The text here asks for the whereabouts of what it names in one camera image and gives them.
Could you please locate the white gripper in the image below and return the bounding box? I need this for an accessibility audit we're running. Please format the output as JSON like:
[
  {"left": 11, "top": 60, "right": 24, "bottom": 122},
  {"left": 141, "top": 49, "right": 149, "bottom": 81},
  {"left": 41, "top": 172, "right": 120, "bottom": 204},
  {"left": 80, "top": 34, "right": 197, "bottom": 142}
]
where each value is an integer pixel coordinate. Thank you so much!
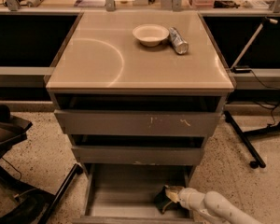
[{"left": 161, "top": 185, "right": 205, "bottom": 214}]

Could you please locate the green and yellow sponge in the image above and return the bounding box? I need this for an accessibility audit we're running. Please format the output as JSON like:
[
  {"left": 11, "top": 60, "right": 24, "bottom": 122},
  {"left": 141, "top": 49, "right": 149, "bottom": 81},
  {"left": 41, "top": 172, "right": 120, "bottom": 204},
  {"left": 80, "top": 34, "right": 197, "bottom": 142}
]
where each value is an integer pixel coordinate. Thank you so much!
[{"left": 154, "top": 186, "right": 171, "bottom": 212}]

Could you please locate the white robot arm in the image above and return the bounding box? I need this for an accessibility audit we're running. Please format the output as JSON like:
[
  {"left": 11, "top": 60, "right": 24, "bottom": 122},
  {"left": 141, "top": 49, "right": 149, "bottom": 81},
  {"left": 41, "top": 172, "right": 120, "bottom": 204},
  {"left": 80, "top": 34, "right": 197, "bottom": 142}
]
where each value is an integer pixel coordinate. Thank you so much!
[{"left": 161, "top": 185, "right": 261, "bottom": 224}]

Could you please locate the grey open bottom drawer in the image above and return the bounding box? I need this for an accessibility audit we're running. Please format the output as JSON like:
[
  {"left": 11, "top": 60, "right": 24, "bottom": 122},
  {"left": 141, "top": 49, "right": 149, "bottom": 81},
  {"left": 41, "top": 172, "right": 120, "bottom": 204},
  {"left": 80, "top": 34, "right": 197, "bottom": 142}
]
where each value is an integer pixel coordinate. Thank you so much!
[{"left": 73, "top": 164, "right": 194, "bottom": 224}]

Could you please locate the grey middle drawer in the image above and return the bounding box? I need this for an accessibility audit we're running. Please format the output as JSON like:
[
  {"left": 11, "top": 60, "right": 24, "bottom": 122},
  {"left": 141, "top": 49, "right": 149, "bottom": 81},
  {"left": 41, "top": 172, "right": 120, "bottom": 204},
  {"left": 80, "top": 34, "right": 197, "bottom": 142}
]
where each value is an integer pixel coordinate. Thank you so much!
[{"left": 69, "top": 134, "right": 205, "bottom": 165}]

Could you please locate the grey drawer cabinet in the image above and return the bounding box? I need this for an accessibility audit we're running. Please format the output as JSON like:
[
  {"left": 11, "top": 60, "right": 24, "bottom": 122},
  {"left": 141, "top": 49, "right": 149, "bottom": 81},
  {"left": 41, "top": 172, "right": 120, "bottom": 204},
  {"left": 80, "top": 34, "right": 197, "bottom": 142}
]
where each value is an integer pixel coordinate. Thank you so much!
[{"left": 43, "top": 10, "right": 236, "bottom": 170}]

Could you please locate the grey top drawer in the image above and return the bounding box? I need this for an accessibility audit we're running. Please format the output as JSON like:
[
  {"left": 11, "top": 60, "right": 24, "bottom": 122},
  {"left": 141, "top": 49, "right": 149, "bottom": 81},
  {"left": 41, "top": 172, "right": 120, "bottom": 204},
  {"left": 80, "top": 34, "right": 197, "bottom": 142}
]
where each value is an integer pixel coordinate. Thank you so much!
[{"left": 55, "top": 94, "right": 221, "bottom": 136}]

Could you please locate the black stand right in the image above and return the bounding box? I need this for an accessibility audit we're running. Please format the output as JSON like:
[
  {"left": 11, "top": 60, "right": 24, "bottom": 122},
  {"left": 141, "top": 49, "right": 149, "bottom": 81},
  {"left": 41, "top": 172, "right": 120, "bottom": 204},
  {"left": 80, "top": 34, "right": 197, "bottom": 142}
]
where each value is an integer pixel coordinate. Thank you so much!
[{"left": 224, "top": 111, "right": 280, "bottom": 169}]

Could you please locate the white rod with black base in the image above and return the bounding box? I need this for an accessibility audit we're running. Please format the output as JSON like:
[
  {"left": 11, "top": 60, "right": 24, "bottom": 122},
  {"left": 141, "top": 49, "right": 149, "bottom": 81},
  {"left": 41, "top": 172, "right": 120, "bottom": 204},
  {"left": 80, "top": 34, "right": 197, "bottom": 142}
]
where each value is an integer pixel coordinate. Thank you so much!
[{"left": 230, "top": 17, "right": 278, "bottom": 73}]

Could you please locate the silver metal can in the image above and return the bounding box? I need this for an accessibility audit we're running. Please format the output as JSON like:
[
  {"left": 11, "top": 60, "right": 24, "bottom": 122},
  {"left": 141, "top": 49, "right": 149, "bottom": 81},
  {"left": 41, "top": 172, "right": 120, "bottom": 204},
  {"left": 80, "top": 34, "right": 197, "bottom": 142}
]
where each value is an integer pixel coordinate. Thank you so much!
[{"left": 169, "top": 27, "right": 189, "bottom": 55}]

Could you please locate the white bowl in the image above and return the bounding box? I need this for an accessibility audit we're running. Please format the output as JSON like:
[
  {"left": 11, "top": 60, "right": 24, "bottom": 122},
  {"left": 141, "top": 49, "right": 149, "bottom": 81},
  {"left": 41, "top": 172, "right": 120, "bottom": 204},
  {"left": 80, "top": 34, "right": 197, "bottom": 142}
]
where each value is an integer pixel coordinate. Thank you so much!
[{"left": 133, "top": 24, "right": 169, "bottom": 48}]

